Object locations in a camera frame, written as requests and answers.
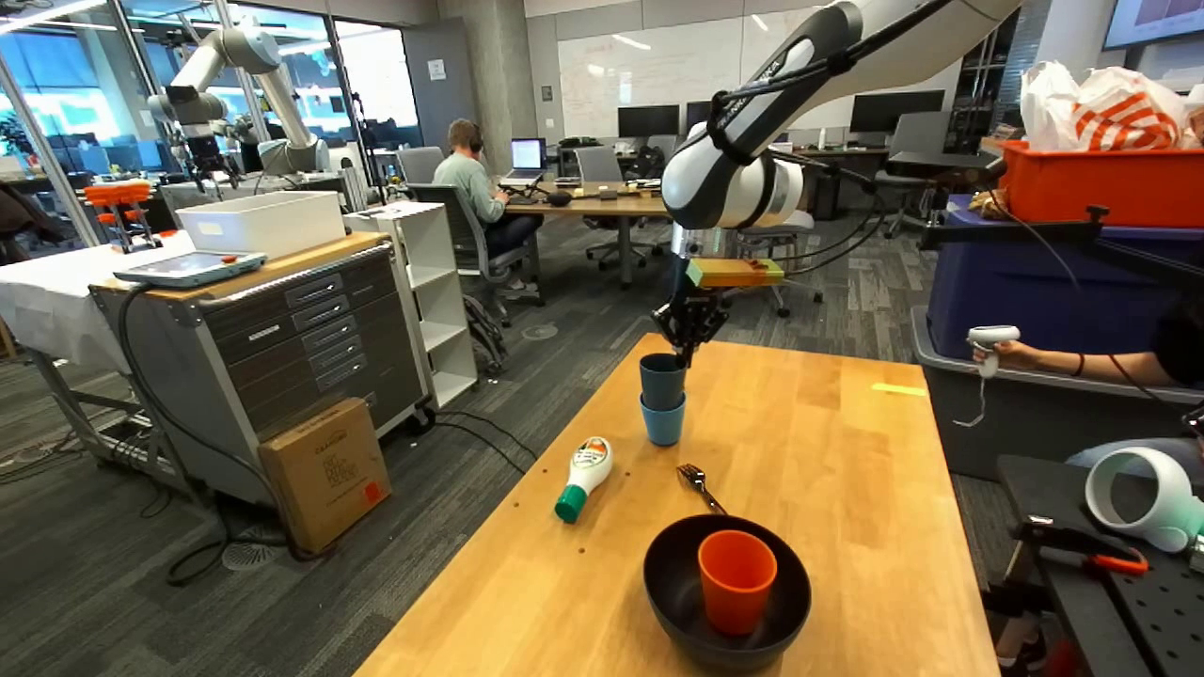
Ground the grey drawer cabinet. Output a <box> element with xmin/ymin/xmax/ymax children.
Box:
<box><xmin>85</xmin><ymin>228</ymin><xmax>430</xmax><ymax>508</ymax></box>

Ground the brown cardboard box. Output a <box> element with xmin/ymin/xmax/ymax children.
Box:
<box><xmin>254</xmin><ymin>395</ymin><xmax>395</xmax><ymax>559</ymax></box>

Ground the white mint tube device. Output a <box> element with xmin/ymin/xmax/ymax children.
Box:
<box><xmin>1082</xmin><ymin>440</ymin><xmax>1204</xmax><ymax>556</ymax></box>

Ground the closed grey laptop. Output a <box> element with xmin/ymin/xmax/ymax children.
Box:
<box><xmin>114</xmin><ymin>248</ymin><xmax>271</xmax><ymax>294</ymax></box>

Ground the black bowl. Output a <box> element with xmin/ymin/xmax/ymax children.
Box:
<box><xmin>641</xmin><ymin>511</ymin><xmax>815</xmax><ymax>673</ymax></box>

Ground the white shelf unit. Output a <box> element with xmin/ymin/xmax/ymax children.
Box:
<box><xmin>367</xmin><ymin>199</ymin><xmax>483</xmax><ymax>411</ymax></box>

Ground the grey plastic bin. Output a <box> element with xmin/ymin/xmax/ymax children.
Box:
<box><xmin>905</xmin><ymin>312</ymin><xmax>1204</xmax><ymax>480</ymax></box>

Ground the white handheld controller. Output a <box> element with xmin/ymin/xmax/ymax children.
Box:
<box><xmin>963</xmin><ymin>321</ymin><xmax>1027</xmax><ymax>378</ymax></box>

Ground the black desktop monitor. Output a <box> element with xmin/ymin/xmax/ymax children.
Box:
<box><xmin>848</xmin><ymin>88</ymin><xmax>948</xmax><ymax>135</ymax></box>
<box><xmin>682</xmin><ymin>99</ymin><xmax>723</xmax><ymax>138</ymax></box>
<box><xmin>612</xmin><ymin>101</ymin><xmax>682</xmax><ymax>141</ymax></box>

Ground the white storage box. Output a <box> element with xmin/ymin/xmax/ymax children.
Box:
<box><xmin>173</xmin><ymin>189</ymin><xmax>351</xmax><ymax>264</ymax></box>

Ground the wooden meeting table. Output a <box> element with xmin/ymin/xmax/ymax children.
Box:
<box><xmin>501</xmin><ymin>180</ymin><xmax>676</xmax><ymax>294</ymax></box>

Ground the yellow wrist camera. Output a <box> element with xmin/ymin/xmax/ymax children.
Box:
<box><xmin>683</xmin><ymin>256</ymin><xmax>789</xmax><ymax>296</ymax></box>

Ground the person in grey shirt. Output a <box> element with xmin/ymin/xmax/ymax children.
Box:
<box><xmin>430</xmin><ymin>118</ymin><xmax>545</xmax><ymax>266</ymax></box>

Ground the operator forearm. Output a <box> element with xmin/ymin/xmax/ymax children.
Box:
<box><xmin>999</xmin><ymin>334</ymin><xmax>1181</xmax><ymax>387</ymax></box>

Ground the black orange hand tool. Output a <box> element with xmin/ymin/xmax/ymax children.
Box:
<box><xmin>1008</xmin><ymin>515</ymin><xmax>1156</xmax><ymax>584</ymax></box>

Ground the white bottle green cap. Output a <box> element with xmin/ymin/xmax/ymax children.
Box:
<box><xmin>552</xmin><ymin>432</ymin><xmax>621</xmax><ymax>525</ymax></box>

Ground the black perforated workbench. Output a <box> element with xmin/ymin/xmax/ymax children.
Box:
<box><xmin>992</xmin><ymin>449</ymin><xmax>1204</xmax><ymax>677</ymax></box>

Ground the orange plastic cup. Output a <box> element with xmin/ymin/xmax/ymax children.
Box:
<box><xmin>696</xmin><ymin>525</ymin><xmax>781</xmax><ymax>639</ymax></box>

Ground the dark office chair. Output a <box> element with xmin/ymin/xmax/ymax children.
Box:
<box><xmin>405</xmin><ymin>185</ymin><xmax>510</xmax><ymax>312</ymax></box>

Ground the light blue plastic cup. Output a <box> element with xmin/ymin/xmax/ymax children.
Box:
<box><xmin>641</xmin><ymin>390</ymin><xmax>691</xmax><ymax>452</ymax></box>

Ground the orange plastic bin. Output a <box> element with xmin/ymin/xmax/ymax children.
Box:
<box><xmin>997</xmin><ymin>138</ymin><xmax>1204</xmax><ymax>232</ymax></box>

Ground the white orange plastic bag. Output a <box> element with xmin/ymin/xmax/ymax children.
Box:
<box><xmin>1014</xmin><ymin>59</ymin><xmax>1204</xmax><ymax>156</ymax></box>

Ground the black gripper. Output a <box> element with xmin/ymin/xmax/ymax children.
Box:
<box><xmin>652</xmin><ymin>286</ymin><xmax>733</xmax><ymax>367</ymax></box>

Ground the blue storage tub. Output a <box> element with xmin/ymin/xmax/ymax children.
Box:
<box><xmin>927</xmin><ymin>199</ymin><xmax>1204</xmax><ymax>362</ymax></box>

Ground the dark blue plastic cup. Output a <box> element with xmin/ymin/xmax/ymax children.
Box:
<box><xmin>637</xmin><ymin>351</ymin><xmax>691</xmax><ymax>411</ymax></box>

